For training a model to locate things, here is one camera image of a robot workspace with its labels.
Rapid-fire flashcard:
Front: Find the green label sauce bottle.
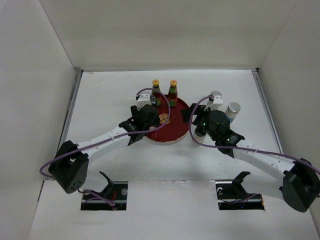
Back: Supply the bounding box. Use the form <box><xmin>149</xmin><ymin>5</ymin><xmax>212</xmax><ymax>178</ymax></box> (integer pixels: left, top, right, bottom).
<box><xmin>167</xmin><ymin>79</ymin><xmax>178</xmax><ymax>107</ymax></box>
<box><xmin>151</xmin><ymin>79</ymin><xmax>162</xmax><ymax>107</ymax></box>

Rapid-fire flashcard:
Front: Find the red round tray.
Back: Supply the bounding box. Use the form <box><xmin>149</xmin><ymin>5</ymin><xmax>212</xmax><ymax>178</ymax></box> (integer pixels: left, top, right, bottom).
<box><xmin>146</xmin><ymin>98</ymin><xmax>189</xmax><ymax>143</ymax></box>

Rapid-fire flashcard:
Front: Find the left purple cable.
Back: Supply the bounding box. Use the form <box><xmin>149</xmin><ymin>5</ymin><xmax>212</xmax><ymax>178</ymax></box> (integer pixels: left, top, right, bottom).
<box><xmin>39</xmin><ymin>87</ymin><xmax>172</xmax><ymax>208</ymax></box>

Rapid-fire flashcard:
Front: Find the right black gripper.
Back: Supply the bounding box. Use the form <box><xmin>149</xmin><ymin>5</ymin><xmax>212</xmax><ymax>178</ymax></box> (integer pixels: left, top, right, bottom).
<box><xmin>180</xmin><ymin>103</ymin><xmax>218</xmax><ymax>142</ymax></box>

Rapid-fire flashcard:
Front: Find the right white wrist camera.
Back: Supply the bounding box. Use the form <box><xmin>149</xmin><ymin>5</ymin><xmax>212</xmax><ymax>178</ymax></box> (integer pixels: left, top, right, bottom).
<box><xmin>211</xmin><ymin>97</ymin><xmax>223</xmax><ymax>111</ymax></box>

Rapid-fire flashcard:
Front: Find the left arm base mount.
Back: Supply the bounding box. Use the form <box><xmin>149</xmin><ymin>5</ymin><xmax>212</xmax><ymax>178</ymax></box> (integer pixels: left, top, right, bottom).
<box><xmin>78</xmin><ymin>171</ymin><xmax>129</xmax><ymax>211</ymax></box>

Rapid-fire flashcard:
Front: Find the purple cable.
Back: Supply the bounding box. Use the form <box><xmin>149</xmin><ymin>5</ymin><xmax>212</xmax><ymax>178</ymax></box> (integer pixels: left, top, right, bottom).
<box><xmin>39</xmin><ymin>87</ymin><xmax>172</xmax><ymax>208</ymax></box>
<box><xmin>188</xmin><ymin>95</ymin><xmax>320</xmax><ymax>176</ymax></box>

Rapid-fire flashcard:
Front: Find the black cap spice jar front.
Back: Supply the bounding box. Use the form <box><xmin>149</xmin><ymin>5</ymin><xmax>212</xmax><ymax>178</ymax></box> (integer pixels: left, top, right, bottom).
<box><xmin>194</xmin><ymin>125</ymin><xmax>207</xmax><ymax>142</ymax></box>

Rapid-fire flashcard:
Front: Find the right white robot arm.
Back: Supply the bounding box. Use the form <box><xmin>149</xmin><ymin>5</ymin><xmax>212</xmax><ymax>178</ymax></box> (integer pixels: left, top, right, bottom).
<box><xmin>181</xmin><ymin>103</ymin><xmax>320</xmax><ymax>213</ymax></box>

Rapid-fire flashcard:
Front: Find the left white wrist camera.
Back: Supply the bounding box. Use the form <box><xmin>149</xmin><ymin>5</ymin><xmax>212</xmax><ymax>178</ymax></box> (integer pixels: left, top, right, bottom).
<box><xmin>136</xmin><ymin>93</ymin><xmax>151</xmax><ymax>110</ymax></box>

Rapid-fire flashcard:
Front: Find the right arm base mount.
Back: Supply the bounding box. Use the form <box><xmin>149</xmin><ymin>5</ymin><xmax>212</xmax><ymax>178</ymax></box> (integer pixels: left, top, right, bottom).
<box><xmin>215</xmin><ymin>171</ymin><xmax>265</xmax><ymax>211</ymax></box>

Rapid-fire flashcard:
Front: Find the silver lid jar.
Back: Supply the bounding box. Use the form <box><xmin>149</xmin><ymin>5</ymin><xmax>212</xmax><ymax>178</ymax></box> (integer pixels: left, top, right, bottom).
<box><xmin>224</xmin><ymin>102</ymin><xmax>241</xmax><ymax>123</ymax></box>
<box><xmin>207</xmin><ymin>90</ymin><xmax>222</xmax><ymax>105</ymax></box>

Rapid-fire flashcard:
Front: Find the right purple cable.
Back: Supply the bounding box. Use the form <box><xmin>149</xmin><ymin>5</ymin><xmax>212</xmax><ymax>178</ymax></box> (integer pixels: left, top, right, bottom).
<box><xmin>188</xmin><ymin>95</ymin><xmax>320</xmax><ymax>176</ymax></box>

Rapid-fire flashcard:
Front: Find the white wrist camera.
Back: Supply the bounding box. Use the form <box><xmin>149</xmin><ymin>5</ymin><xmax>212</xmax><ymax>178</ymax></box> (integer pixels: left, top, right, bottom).
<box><xmin>136</xmin><ymin>93</ymin><xmax>151</xmax><ymax>110</ymax></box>
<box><xmin>211</xmin><ymin>97</ymin><xmax>223</xmax><ymax>111</ymax></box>

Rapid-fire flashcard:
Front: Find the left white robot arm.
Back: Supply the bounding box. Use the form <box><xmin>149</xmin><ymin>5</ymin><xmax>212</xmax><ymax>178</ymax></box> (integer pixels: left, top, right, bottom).
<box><xmin>48</xmin><ymin>104</ymin><xmax>160</xmax><ymax>200</ymax></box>

